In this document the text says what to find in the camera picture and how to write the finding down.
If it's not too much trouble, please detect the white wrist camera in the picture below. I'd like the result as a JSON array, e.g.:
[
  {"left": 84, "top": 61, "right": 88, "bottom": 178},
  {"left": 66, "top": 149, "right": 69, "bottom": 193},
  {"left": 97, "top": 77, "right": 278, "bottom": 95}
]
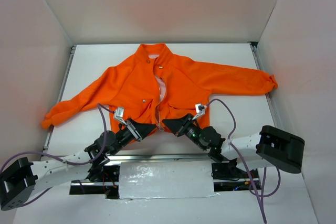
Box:
[
  {"left": 113, "top": 107, "right": 126, "bottom": 125},
  {"left": 192, "top": 103, "right": 207, "bottom": 121}
]

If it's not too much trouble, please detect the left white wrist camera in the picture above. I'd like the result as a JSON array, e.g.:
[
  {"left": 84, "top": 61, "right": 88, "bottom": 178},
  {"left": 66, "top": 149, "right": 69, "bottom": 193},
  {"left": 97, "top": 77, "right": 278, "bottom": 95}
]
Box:
[{"left": 113, "top": 107, "right": 126, "bottom": 125}]

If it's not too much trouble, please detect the orange zip jacket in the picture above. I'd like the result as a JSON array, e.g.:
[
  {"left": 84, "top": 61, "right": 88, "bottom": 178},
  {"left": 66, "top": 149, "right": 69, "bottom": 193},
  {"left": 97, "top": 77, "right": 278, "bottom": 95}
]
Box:
[{"left": 41, "top": 44, "right": 278, "bottom": 131}]

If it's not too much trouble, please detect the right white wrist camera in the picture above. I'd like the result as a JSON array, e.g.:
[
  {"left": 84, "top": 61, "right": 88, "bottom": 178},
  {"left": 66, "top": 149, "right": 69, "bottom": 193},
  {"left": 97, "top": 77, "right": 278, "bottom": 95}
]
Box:
[{"left": 192, "top": 103, "right": 207, "bottom": 121}]

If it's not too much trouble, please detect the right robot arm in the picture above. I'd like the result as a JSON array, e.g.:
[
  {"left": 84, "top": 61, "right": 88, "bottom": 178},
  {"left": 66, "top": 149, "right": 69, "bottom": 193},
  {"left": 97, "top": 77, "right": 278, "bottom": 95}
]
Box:
[{"left": 163, "top": 114, "right": 305, "bottom": 177}]

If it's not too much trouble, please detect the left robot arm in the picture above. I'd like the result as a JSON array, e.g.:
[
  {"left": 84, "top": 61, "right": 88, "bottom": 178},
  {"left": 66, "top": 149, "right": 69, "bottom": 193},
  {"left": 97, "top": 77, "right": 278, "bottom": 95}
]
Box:
[{"left": 1, "top": 119, "right": 156, "bottom": 211}]

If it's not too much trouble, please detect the white foil-edged panel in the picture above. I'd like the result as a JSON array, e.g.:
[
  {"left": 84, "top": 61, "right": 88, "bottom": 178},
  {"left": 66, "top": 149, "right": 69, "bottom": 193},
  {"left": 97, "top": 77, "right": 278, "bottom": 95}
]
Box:
[{"left": 119, "top": 161, "right": 216, "bottom": 199}]

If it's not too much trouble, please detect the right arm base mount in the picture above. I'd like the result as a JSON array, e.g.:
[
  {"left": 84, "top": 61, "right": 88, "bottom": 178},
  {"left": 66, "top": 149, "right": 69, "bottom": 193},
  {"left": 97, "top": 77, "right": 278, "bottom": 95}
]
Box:
[{"left": 211, "top": 162, "right": 252, "bottom": 192}]

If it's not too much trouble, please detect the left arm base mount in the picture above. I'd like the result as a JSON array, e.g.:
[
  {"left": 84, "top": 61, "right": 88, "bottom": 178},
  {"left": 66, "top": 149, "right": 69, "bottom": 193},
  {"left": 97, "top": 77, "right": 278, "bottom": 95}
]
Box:
[{"left": 69, "top": 164, "right": 120, "bottom": 200}]

